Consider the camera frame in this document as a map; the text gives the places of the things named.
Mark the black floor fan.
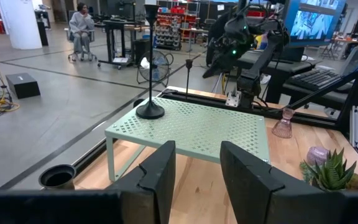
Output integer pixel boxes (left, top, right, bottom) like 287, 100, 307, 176
136, 49, 174, 88

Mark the black box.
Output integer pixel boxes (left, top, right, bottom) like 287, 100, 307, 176
5, 72, 42, 100

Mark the black computer tower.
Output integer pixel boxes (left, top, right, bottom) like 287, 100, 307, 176
134, 39, 151, 65

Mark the green perforated metal riser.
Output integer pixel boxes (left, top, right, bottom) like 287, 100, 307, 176
104, 96, 272, 183

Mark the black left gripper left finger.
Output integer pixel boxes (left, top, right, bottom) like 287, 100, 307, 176
106, 140, 177, 224

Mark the black rolling desk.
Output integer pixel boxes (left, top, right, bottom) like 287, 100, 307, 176
97, 19, 136, 70

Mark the person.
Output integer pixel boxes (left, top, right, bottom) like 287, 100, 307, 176
68, 2, 96, 55

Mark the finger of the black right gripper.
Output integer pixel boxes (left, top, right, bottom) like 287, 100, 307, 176
202, 63, 220, 79

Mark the black cabinet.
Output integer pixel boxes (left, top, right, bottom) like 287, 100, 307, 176
37, 11, 51, 47

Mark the succulent plant in black pot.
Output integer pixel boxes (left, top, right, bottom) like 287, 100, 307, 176
299, 147, 358, 192

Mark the black keyboard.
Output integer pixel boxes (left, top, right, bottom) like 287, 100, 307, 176
286, 68, 343, 91

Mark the grey rolling chair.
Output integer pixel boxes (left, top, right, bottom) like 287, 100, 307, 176
64, 27, 98, 62

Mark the tall black candlestick holder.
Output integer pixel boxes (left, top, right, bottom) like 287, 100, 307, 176
135, 4, 166, 120

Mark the pink glass candle holder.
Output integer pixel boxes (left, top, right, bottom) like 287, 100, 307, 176
271, 107, 295, 139

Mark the white column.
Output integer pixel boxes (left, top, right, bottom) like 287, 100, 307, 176
0, 0, 43, 50

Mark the large flat monitor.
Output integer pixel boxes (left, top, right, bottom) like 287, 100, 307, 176
283, 0, 347, 47

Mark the black aluminium table frame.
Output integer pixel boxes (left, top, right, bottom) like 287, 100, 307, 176
71, 30, 358, 178

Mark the purple round votive holder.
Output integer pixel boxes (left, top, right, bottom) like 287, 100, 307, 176
305, 146, 331, 167

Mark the red bin rack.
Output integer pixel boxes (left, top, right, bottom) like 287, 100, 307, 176
155, 6, 198, 50

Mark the yellow cable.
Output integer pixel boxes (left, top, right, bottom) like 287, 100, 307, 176
0, 27, 21, 113

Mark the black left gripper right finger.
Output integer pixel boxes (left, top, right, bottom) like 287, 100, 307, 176
219, 141, 347, 224

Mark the grey office chair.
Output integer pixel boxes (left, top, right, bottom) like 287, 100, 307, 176
337, 45, 358, 77

